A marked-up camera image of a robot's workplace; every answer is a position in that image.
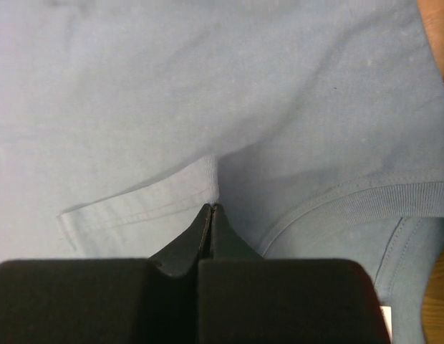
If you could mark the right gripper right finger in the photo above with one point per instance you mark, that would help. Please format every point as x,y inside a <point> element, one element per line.
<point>225,242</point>

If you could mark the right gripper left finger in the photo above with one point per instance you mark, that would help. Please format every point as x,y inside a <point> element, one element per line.
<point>180,256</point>

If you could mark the blue-grey t shirt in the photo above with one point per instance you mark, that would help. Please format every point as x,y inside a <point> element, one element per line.
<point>318,125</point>

